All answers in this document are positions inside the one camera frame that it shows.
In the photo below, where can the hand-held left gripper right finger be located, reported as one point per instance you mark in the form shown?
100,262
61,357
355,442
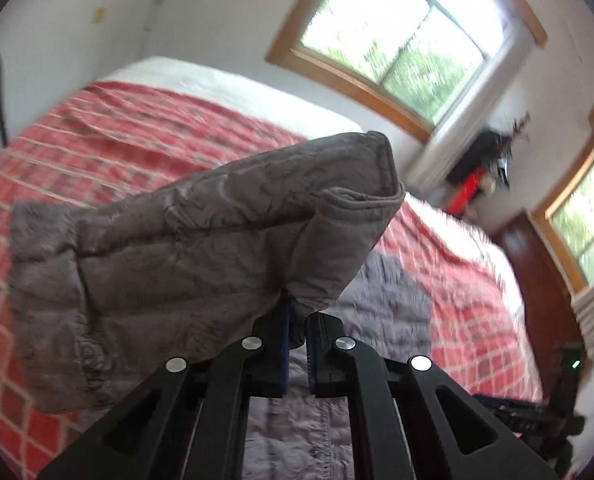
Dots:
313,355

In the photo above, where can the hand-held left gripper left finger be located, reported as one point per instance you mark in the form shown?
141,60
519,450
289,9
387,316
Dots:
284,342

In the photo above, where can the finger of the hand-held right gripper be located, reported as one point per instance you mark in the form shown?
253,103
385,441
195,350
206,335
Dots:
514,412

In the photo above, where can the grey rose-print jacket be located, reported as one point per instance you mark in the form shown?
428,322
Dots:
202,240

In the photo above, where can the dark wooden cabinet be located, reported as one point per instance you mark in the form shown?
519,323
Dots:
537,280

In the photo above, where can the small wooden-framed window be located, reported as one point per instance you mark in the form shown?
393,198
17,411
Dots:
592,225

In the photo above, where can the clutter on corner shelf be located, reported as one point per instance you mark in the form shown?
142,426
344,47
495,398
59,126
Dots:
482,165

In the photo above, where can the red plaid blanket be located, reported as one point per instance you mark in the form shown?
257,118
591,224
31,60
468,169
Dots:
102,135

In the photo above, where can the large wooden-framed window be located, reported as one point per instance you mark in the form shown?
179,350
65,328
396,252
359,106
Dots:
402,35

